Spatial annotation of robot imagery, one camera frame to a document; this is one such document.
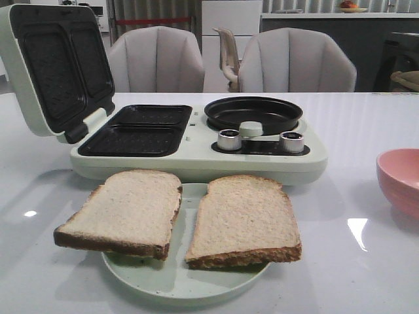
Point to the bread slice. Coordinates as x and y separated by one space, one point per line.
131 213
244 220

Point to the mint green breakfast maker lid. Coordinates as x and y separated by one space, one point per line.
57 66

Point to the pink bowl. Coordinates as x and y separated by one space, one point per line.
397 174

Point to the mint green breakfast maker base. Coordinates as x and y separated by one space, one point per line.
178 139

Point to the left silver control knob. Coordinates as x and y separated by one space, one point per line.
229 140

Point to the silver control knob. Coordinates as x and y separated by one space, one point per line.
291 142
229 140

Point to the black round frying pan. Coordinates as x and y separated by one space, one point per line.
275 115

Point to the right silver control knob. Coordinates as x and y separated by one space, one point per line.
291 142

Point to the beige office chair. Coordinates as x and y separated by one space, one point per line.
229 62

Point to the left grey upholstered chair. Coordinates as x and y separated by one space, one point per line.
157 59

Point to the grey upholstered chair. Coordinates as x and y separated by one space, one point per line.
157 59
295 60

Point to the right grey upholstered chair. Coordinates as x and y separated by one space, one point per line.
295 60

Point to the mint green round plate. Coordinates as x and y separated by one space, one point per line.
172 281

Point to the red barrier tape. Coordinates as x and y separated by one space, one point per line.
186 19

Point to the white cabinet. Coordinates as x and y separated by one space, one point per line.
242 18

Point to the fruit plate on counter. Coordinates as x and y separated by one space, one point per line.
351 7

